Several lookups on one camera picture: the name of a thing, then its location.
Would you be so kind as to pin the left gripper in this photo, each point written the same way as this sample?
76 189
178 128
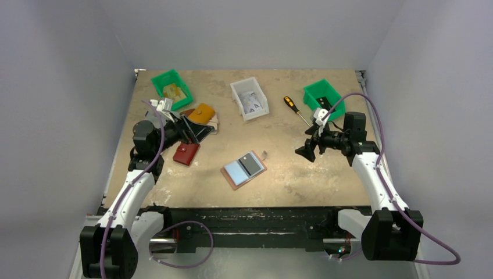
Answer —
199 131

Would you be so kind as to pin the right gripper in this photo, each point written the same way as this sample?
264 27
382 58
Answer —
315 142

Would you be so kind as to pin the pink card holder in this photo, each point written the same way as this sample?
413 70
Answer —
231 181

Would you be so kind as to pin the black credit card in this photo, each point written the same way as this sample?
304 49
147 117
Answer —
251 164

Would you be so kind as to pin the blue card sleeves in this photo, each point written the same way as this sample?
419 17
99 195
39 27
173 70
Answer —
240 169

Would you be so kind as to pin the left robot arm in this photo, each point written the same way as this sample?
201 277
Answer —
109 249

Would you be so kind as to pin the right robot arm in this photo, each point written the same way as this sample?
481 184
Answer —
387 234

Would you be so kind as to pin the beige card holder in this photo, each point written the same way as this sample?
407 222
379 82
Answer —
214 122

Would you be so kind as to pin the yellow card holder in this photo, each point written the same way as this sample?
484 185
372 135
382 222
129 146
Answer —
202 114

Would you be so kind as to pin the brown card holder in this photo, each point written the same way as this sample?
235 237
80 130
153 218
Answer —
187 113

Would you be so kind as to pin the red card holder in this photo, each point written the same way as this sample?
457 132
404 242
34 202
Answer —
185 153

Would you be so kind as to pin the cards in green bin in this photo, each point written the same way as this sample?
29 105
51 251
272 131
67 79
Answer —
173 92

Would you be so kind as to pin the cards in white bin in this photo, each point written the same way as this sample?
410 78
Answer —
250 102

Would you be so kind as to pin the black item in bin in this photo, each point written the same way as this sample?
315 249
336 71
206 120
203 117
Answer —
324 103

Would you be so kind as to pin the clear compartment organizer box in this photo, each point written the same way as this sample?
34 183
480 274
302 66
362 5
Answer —
152 113

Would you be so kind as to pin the yellow black screwdriver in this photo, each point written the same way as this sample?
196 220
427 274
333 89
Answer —
290 103

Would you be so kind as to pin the right green bin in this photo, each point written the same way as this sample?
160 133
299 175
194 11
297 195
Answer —
320 94

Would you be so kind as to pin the green bin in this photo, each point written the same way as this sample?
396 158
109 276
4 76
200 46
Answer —
170 77
320 94

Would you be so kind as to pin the left green bin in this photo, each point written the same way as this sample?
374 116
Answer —
170 77

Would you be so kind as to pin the white bin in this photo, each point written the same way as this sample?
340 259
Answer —
245 85

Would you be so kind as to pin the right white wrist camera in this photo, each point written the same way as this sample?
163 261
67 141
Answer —
320 118

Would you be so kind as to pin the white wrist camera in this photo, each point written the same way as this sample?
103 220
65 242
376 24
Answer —
320 118
163 107

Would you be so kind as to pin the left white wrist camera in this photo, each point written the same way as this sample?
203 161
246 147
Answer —
163 107

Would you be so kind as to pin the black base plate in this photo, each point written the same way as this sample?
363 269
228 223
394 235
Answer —
311 228

